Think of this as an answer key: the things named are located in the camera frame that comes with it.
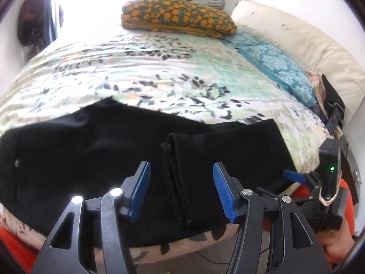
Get beige patterned cloth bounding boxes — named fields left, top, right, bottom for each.
left=306, top=71, right=327, bottom=114

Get grey striped cushion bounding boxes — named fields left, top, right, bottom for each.
left=191, top=0, right=225, bottom=10

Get orange patterned folded blanket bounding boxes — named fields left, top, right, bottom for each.
left=121, top=0, right=237, bottom=39

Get black pants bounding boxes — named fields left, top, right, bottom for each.
left=1, top=98, right=295, bottom=248

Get black bag by headboard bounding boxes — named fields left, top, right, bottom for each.
left=322, top=74, right=345, bottom=134

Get teal patterned pillow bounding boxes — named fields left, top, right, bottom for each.
left=222, top=30, right=316, bottom=108

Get cream headboard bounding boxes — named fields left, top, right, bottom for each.
left=231, top=0, right=364, bottom=124

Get floral bed sheet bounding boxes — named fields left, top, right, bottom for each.
left=0, top=28, right=333, bottom=266

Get right hand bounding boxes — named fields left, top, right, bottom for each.
left=315, top=219, right=355, bottom=264

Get black cable on floor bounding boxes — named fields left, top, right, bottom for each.
left=195, top=231, right=271, bottom=266

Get red orange rug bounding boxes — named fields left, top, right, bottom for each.
left=0, top=177, right=357, bottom=272

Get dark clothes hanging on wall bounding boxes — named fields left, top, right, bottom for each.
left=17, top=0, right=56, bottom=50

